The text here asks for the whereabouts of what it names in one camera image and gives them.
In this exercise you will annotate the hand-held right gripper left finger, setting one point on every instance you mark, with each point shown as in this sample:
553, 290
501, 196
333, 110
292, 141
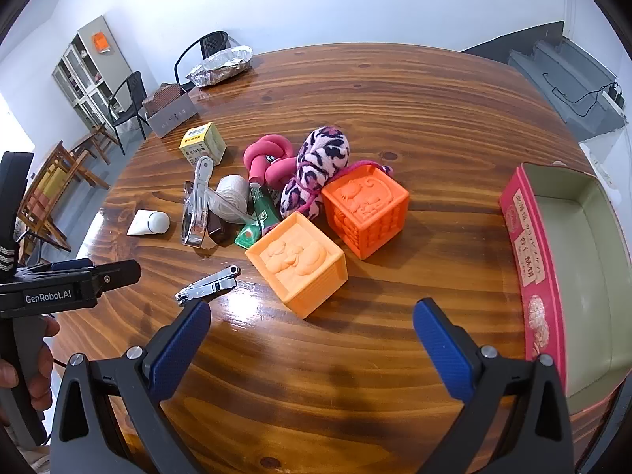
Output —
182, 340

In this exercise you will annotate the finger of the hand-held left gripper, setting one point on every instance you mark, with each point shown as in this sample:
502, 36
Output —
116, 276
74, 264

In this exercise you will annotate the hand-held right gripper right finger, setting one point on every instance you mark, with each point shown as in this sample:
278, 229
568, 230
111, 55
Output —
444, 345

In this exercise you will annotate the small white tube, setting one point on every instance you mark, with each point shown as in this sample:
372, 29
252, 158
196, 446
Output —
148, 222

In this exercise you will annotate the silver metal clip tool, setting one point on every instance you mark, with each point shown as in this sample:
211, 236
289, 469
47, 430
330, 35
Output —
197, 217

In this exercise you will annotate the light orange embossed cube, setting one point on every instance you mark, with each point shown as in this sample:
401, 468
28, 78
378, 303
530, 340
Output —
296, 261

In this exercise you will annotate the clear zip bag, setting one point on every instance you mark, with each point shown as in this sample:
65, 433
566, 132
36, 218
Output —
232, 192

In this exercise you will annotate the green tube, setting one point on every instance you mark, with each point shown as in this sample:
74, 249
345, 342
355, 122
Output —
264, 213

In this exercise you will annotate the small yellow carton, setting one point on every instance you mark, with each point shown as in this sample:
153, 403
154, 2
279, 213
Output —
200, 145

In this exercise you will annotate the dark orange embossed cube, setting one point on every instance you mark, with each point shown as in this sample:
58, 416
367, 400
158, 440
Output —
365, 207

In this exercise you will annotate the pink rectangular tin box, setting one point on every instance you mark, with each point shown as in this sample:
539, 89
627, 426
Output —
582, 266

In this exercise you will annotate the pink twisted rubber toy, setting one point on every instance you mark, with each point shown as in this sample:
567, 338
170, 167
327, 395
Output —
261, 155

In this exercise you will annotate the pink leopard print plush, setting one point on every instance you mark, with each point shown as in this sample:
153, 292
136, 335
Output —
316, 158

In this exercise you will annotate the person's left hand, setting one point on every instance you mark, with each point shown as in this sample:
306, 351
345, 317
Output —
43, 355

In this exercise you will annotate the wooden chair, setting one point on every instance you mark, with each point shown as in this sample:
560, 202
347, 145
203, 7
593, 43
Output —
44, 187

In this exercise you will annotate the wooden stool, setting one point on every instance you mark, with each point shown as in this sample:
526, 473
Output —
96, 140

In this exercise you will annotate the grey open box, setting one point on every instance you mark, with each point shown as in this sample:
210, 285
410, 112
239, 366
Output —
170, 117

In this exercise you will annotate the black metal chair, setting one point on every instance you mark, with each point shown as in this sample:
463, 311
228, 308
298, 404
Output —
131, 89
212, 42

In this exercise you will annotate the stack of brown packets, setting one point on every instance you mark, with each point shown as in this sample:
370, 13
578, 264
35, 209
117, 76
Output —
163, 96

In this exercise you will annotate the white glass-door cabinet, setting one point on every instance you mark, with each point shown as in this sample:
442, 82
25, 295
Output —
74, 74

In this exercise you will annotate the foil-wrapped dish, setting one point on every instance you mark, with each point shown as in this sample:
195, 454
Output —
219, 66

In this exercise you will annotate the white power strip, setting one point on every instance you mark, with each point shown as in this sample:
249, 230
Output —
617, 96

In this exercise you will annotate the grey staircase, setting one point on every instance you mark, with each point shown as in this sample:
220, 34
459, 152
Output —
558, 64

